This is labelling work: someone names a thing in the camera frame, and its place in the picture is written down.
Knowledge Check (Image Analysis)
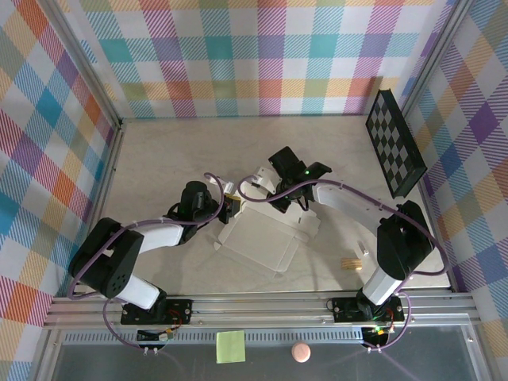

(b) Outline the black checkerboard calibration board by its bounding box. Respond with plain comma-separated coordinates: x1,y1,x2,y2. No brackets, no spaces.
364,89,429,199

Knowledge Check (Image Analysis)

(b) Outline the perforated metal strip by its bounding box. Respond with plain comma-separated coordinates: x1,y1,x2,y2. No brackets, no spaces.
63,332,366,344

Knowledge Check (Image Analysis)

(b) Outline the green sticky note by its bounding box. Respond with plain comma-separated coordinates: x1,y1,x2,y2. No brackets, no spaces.
216,330,247,364

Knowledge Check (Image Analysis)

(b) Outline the pink round ball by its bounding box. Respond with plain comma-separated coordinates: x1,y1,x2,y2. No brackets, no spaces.
291,341,312,363

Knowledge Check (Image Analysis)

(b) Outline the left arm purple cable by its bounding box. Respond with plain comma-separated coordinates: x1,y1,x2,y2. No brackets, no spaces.
66,171,225,352

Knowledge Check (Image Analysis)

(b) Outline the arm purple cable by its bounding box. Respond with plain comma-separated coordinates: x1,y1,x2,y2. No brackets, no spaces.
66,171,225,352
237,175,449,352

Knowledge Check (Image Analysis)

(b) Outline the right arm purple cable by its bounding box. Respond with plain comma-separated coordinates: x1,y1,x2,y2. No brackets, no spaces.
237,175,449,352

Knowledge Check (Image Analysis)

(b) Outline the aluminium side rail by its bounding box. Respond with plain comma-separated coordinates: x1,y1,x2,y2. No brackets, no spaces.
67,118,126,297

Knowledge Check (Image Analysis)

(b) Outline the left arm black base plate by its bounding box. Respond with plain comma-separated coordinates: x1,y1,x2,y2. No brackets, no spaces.
121,298,194,325

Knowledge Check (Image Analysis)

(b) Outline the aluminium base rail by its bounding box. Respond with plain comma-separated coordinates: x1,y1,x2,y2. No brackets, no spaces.
43,291,481,330

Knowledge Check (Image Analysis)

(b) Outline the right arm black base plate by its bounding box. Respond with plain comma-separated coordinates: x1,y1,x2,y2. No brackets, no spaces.
331,295,406,323

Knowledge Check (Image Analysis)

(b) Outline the aluminium frame post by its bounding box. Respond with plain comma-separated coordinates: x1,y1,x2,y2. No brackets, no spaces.
39,0,124,130
398,0,477,118

